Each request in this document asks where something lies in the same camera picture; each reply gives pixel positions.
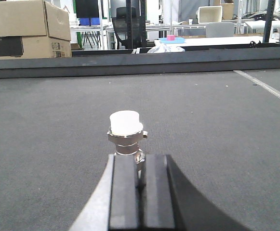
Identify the metal valve with white cap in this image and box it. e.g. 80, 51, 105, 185
107, 110, 147, 188

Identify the crumpled plastic bag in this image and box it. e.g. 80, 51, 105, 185
147, 43, 185, 53

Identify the blue tray on table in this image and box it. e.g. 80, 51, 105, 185
159, 37, 185, 44

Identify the dark conveyor side rail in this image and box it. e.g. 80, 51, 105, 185
0, 45, 280, 79

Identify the pink block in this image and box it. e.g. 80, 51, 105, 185
167, 35, 175, 41

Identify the white plastic tub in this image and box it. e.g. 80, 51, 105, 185
197, 6, 222, 24

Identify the black vertical post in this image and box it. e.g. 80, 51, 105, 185
262, 0, 280, 43

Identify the grey office chair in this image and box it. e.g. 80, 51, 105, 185
205, 22, 235, 38

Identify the lower cardboard box black label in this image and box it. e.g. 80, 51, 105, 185
0, 36, 72, 60

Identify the blue storage bin background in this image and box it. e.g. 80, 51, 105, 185
79, 17, 100, 26

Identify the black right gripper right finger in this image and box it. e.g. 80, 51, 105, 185
142, 154, 248, 231

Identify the white table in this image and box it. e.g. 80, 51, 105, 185
154, 36, 279, 47

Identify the dark conveyor belt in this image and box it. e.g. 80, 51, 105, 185
0, 68, 280, 231

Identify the black mesh office chair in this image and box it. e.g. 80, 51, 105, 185
112, 6, 147, 50

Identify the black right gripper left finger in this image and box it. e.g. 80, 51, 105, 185
69, 154, 140, 231

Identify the upper cardboard box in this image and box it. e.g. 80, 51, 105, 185
0, 0, 71, 41

